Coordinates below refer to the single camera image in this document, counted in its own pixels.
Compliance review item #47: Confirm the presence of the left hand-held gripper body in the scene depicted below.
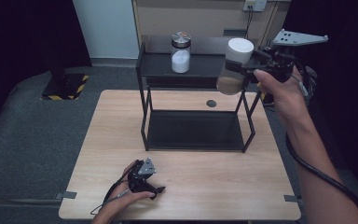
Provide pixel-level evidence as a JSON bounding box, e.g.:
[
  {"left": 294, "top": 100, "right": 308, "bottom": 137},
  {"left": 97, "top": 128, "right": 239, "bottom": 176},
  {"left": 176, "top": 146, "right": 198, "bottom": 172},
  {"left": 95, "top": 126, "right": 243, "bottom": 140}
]
[{"left": 126, "top": 157, "right": 158, "bottom": 194}]

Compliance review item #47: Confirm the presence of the person's left hand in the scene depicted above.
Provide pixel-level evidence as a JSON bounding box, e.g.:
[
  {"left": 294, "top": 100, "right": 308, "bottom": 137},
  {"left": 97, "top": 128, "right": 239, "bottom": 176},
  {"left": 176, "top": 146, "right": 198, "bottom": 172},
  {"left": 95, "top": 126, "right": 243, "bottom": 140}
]
[{"left": 103, "top": 160, "right": 157, "bottom": 217}]

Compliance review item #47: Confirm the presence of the person's right hand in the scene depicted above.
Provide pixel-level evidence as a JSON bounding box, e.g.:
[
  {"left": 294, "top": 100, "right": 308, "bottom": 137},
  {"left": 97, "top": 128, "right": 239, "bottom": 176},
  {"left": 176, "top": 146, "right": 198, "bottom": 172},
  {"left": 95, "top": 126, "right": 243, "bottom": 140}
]
[{"left": 253, "top": 65, "right": 312, "bottom": 125}]

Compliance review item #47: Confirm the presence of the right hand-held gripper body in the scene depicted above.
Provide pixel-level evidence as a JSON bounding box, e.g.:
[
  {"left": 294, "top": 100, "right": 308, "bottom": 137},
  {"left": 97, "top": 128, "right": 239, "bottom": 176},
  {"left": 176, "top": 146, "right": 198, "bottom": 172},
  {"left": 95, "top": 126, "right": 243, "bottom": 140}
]
[{"left": 253, "top": 28, "right": 330, "bottom": 84}]

